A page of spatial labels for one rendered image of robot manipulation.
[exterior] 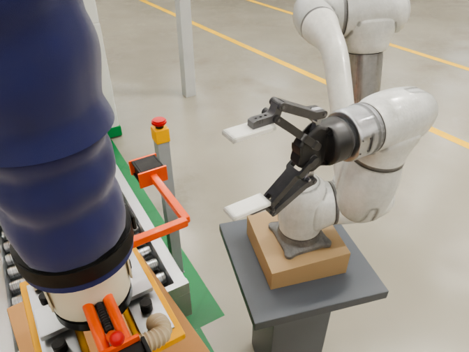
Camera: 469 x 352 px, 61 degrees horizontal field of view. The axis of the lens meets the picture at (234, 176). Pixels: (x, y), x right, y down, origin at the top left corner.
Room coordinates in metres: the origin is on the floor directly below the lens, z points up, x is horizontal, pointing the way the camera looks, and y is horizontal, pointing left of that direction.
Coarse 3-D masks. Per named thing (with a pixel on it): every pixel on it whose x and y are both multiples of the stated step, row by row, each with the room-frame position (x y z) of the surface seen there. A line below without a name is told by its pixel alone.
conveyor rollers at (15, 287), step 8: (0, 224) 1.48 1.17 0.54; (136, 224) 1.47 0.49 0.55; (136, 232) 1.45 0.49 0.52; (8, 248) 1.33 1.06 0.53; (144, 248) 1.31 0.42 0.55; (8, 256) 1.26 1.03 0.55; (144, 256) 1.28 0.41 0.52; (8, 264) 1.24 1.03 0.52; (152, 264) 1.22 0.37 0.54; (8, 272) 1.17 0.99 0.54; (16, 272) 1.18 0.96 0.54; (160, 272) 1.17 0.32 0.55; (16, 280) 1.13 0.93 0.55; (24, 280) 1.13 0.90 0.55; (160, 280) 1.13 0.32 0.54; (16, 288) 1.09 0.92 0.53; (16, 296) 1.04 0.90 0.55; (16, 304) 1.01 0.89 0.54
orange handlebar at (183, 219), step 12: (156, 180) 0.90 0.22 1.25; (168, 192) 0.85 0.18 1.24; (168, 204) 0.82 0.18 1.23; (180, 216) 0.76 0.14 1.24; (156, 228) 0.71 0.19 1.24; (168, 228) 0.71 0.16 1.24; (180, 228) 0.73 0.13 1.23; (144, 240) 0.68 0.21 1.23; (108, 300) 0.50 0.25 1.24; (84, 312) 0.48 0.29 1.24; (96, 312) 0.48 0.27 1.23; (108, 312) 0.48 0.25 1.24; (120, 312) 0.48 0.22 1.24; (96, 324) 0.45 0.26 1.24; (120, 324) 0.45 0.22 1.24; (96, 336) 0.43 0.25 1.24
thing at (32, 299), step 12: (24, 288) 0.63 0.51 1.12; (24, 300) 0.59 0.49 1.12; (36, 300) 0.59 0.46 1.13; (36, 324) 0.53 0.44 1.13; (36, 336) 0.50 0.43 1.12; (60, 336) 0.50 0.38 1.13; (72, 336) 0.50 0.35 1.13; (84, 336) 0.50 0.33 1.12; (36, 348) 0.47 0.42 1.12; (48, 348) 0.47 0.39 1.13; (60, 348) 0.46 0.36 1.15; (72, 348) 0.47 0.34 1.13; (84, 348) 0.47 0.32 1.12
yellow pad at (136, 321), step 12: (132, 252) 0.74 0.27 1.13; (132, 264) 0.70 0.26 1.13; (144, 264) 0.70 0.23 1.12; (156, 288) 0.63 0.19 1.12; (132, 300) 0.59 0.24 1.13; (144, 300) 0.57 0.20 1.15; (156, 300) 0.59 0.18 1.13; (132, 312) 0.56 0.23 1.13; (144, 312) 0.55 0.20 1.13; (156, 312) 0.56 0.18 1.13; (168, 312) 0.56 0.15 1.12; (132, 324) 0.53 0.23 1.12; (144, 324) 0.53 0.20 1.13; (180, 336) 0.50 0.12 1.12
